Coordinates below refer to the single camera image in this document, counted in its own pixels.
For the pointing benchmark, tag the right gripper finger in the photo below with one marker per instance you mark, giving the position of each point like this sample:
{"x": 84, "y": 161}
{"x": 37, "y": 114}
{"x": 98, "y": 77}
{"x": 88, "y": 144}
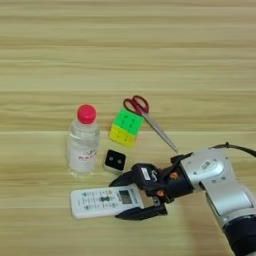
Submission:
{"x": 126, "y": 179}
{"x": 143, "y": 213}

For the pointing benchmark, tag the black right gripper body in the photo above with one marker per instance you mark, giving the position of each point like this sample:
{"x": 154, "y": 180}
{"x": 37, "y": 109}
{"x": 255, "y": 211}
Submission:
{"x": 175, "y": 183}

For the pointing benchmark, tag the white remote control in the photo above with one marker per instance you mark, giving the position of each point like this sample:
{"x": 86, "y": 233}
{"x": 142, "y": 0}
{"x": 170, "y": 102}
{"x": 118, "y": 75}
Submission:
{"x": 100, "y": 201}

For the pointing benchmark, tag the multicoloured puzzle cube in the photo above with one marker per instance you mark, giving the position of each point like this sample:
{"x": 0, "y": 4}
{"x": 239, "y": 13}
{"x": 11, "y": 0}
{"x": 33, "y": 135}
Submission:
{"x": 126, "y": 125}

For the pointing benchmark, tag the clear bottle with red cap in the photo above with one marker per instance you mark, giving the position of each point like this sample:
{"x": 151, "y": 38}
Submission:
{"x": 82, "y": 146}

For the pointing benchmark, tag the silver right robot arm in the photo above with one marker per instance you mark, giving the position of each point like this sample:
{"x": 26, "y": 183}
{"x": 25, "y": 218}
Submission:
{"x": 226, "y": 186}

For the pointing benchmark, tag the black box with white label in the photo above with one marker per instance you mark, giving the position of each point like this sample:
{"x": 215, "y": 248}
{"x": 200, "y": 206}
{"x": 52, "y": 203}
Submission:
{"x": 145, "y": 175}

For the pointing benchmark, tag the small black and white box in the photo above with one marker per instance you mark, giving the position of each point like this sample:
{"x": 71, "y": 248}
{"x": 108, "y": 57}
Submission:
{"x": 115, "y": 160}

